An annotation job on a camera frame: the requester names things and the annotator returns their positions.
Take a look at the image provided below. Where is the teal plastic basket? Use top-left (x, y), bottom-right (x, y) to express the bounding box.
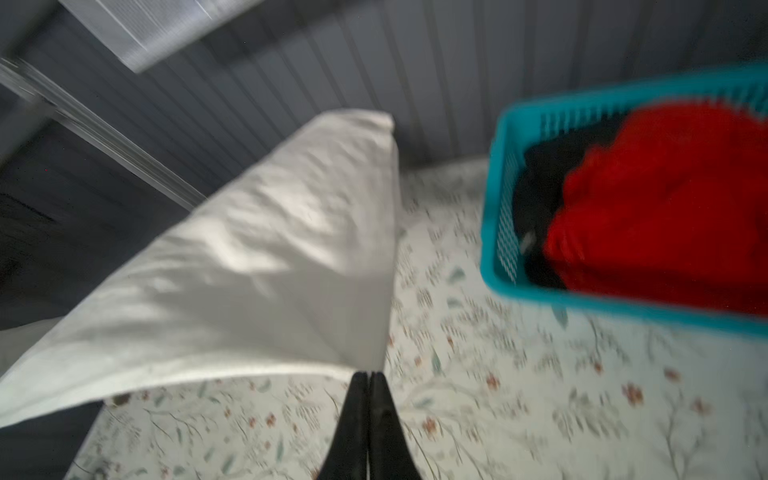
top-left (480, 61), bottom-right (767, 338)

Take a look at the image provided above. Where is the red t-shirt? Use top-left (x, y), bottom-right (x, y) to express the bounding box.
top-left (542, 102), bottom-right (767, 316)

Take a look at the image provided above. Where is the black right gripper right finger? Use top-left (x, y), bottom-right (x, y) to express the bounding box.
top-left (368, 372), bottom-right (421, 480)

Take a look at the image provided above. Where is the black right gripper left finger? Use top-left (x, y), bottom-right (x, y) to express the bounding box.
top-left (317, 372), bottom-right (369, 480)

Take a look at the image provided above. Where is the white t-shirt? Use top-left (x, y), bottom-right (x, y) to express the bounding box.
top-left (1, 109), bottom-right (401, 426)

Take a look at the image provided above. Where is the black t-shirt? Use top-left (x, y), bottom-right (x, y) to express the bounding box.
top-left (512, 114), bottom-right (626, 290)

